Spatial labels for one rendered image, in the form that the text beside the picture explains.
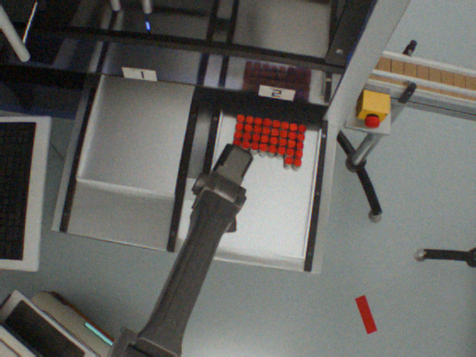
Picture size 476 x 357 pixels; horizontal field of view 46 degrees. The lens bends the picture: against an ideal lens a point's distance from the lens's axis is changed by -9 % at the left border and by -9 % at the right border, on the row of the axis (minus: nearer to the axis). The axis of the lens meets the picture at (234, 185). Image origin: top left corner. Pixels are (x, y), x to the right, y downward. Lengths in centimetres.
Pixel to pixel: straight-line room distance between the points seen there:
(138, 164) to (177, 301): 79
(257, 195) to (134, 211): 31
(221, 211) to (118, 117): 72
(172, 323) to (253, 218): 76
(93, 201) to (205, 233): 69
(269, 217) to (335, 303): 96
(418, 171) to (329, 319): 74
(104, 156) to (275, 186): 45
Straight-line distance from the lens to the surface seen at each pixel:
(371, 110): 151
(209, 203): 96
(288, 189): 156
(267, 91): 149
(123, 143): 160
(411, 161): 263
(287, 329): 240
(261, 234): 153
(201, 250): 90
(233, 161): 107
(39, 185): 170
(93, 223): 156
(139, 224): 154
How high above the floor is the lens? 238
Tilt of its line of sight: 75 degrees down
